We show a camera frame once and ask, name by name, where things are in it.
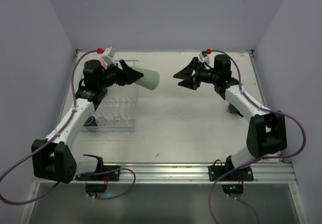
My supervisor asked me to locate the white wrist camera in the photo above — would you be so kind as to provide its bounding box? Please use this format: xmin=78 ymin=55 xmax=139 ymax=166
xmin=198 ymin=51 xmax=210 ymax=64
xmin=101 ymin=46 xmax=115 ymax=66

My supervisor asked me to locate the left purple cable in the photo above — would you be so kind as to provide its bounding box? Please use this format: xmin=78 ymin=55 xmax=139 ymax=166
xmin=0 ymin=47 xmax=104 ymax=205

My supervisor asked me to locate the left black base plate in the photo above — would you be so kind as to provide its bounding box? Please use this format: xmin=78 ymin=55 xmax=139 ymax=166
xmin=75 ymin=165 xmax=120 ymax=182

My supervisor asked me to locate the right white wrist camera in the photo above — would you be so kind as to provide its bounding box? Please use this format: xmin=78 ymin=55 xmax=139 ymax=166
xmin=198 ymin=51 xmax=210 ymax=64

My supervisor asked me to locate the pink cup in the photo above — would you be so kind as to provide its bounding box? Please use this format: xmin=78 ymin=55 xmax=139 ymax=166
xmin=100 ymin=60 xmax=108 ymax=70

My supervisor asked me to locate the black mug with handle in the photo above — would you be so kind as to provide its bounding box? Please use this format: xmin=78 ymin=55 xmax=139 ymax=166
xmin=228 ymin=103 xmax=243 ymax=117

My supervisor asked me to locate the clear wire dish rack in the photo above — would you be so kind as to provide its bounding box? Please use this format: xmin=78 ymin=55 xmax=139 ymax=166
xmin=75 ymin=59 xmax=138 ymax=132

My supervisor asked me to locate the clear glass in rack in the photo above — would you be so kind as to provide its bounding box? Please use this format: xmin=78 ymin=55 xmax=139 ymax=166
xmin=97 ymin=116 xmax=109 ymax=127
xmin=113 ymin=116 xmax=123 ymax=127

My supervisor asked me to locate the aluminium mounting rail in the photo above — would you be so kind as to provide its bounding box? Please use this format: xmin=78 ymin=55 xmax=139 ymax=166
xmin=34 ymin=161 xmax=295 ymax=184

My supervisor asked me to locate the light green plastic cup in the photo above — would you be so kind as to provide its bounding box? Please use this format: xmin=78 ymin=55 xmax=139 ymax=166
xmin=134 ymin=67 xmax=160 ymax=90

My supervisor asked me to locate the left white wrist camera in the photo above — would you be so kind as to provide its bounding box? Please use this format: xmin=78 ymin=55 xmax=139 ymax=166
xmin=101 ymin=46 xmax=115 ymax=66

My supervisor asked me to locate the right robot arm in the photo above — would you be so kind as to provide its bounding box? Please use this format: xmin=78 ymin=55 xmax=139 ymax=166
xmin=173 ymin=52 xmax=287 ymax=171

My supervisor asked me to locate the blue cup in rack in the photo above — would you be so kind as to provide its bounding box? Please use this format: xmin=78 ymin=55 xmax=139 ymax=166
xmin=84 ymin=116 xmax=98 ymax=127

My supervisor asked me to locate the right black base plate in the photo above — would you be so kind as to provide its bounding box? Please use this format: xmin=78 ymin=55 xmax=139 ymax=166
xmin=208 ymin=160 xmax=254 ymax=182

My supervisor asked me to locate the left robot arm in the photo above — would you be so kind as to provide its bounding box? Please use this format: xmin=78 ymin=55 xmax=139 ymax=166
xmin=31 ymin=60 xmax=144 ymax=184

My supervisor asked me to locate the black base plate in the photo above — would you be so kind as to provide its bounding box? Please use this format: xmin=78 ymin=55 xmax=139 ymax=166
xmin=75 ymin=165 xmax=120 ymax=182
xmin=208 ymin=160 xmax=254 ymax=182

